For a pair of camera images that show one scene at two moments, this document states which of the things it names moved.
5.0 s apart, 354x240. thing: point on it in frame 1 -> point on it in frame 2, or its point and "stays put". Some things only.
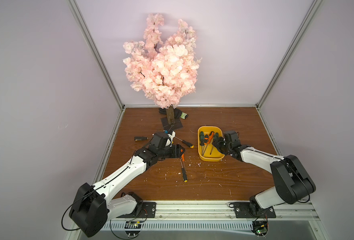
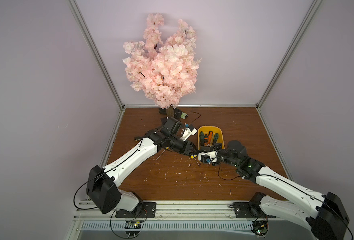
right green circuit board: (260, 227) stays put
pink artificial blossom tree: (165, 71) stays put
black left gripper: (175, 151) -> (185, 147)
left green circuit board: (132, 228) stays put
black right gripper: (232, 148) -> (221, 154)
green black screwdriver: (201, 139) stays put
